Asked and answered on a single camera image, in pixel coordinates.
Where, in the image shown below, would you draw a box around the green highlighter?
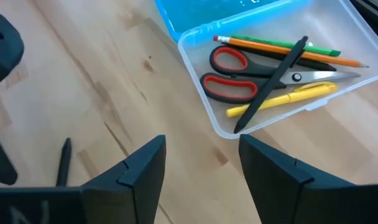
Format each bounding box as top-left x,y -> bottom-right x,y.
230,34 -> 342,58

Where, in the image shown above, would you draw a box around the orange pencil red eraser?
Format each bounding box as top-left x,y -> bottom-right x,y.
213,34 -> 371,69

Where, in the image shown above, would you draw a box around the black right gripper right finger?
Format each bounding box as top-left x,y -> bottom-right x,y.
238,133 -> 354,224

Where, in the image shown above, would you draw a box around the yellow highlighter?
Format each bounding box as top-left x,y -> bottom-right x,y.
225,81 -> 339,119

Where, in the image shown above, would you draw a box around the clear plastic box blue lid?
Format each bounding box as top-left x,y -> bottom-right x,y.
154,0 -> 378,140

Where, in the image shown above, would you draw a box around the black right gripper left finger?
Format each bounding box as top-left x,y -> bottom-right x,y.
81,134 -> 167,224

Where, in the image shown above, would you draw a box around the black scissors red grips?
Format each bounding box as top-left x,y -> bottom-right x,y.
199,44 -> 362,105

